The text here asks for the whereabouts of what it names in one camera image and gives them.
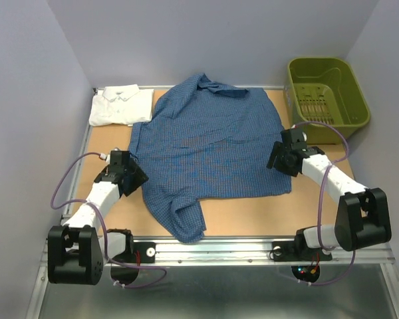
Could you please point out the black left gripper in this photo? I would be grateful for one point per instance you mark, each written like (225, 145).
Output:
(139, 177)

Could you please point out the blue checkered long sleeve shirt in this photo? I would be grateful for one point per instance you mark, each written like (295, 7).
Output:
(206, 140)

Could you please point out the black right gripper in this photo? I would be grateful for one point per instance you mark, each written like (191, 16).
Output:
(275, 162)

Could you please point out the aluminium mounting rail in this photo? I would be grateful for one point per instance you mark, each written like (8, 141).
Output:
(227, 251)

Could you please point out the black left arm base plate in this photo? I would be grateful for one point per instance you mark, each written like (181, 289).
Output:
(143, 253)

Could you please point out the green plastic basket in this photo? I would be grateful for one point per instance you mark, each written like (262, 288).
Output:
(324, 92)

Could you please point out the folded white shirt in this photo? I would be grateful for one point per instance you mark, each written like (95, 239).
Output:
(122, 105)

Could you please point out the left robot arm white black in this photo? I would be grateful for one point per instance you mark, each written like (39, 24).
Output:
(80, 247)

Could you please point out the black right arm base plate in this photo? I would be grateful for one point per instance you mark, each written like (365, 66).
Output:
(289, 251)

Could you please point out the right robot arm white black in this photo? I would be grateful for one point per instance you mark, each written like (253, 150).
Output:
(362, 217)

